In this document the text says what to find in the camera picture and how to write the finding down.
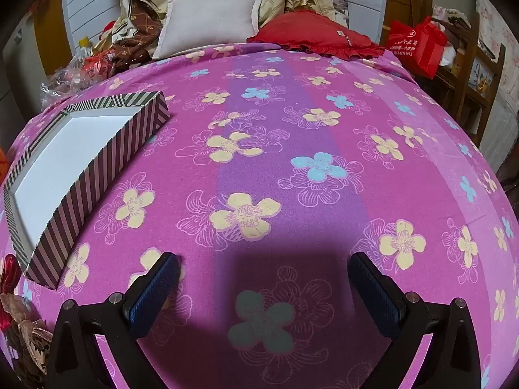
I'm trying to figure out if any red shopping bag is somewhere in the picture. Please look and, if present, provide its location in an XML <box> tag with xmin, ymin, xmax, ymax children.
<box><xmin>384</xmin><ymin>16</ymin><xmax>449</xmax><ymax>81</ymax></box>

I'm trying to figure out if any beige ribbon hair bow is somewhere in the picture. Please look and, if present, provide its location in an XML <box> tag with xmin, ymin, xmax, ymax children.
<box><xmin>0</xmin><ymin>292</ymin><xmax>53</xmax><ymax>377</ymax></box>

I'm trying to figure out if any striped gift box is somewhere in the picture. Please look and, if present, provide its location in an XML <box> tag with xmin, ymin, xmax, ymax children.
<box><xmin>2</xmin><ymin>91</ymin><xmax>170</xmax><ymax>291</ymax></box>

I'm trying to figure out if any pink floral bed sheet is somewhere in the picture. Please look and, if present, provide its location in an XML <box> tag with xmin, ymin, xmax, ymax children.
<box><xmin>0</xmin><ymin>42</ymin><xmax>519</xmax><ymax>389</ymax></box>

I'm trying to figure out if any grey cabinet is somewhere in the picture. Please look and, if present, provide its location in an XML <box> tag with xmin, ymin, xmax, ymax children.
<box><xmin>2</xmin><ymin>20</ymin><xmax>45</xmax><ymax>114</ymax></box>

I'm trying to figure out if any wooden chair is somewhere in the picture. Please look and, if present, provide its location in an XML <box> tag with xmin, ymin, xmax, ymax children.
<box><xmin>383</xmin><ymin>0</ymin><xmax>507</xmax><ymax>130</ymax></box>

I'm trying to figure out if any white pillow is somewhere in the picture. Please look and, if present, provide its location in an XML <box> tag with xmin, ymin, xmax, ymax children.
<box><xmin>152</xmin><ymin>0</ymin><xmax>265</xmax><ymax>61</ymax></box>

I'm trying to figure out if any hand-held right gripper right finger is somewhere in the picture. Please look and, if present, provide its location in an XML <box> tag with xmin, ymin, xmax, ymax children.
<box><xmin>349</xmin><ymin>251</ymin><xmax>483</xmax><ymax>389</ymax></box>

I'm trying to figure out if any brown patterned cloth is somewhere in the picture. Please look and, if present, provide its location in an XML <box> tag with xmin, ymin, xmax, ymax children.
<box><xmin>97</xmin><ymin>0</ymin><xmax>167</xmax><ymax>69</ymax></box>

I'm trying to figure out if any red ruffled pillow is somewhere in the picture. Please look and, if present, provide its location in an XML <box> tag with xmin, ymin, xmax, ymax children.
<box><xmin>247</xmin><ymin>8</ymin><xmax>386</xmax><ymax>61</ymax></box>

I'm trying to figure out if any shiny red hair bow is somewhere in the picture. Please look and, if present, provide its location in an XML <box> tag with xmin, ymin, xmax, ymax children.
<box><xmin>0</xmin><ymin>253</ymin><xmax>23</xmax><ymax>294</ymax></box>

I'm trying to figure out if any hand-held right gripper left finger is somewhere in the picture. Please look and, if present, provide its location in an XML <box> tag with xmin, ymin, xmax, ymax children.
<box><xmin>42</xmin><ymin>251</ymin><xmax>181</xmax><ymax>389</ymax></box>

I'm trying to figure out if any pile of clear plastic bags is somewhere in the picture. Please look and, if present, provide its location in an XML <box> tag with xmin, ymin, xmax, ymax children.
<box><xmin>41</xmin><ymin>36</ymin><xmax>118</xmax><ymax>106</ymax></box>

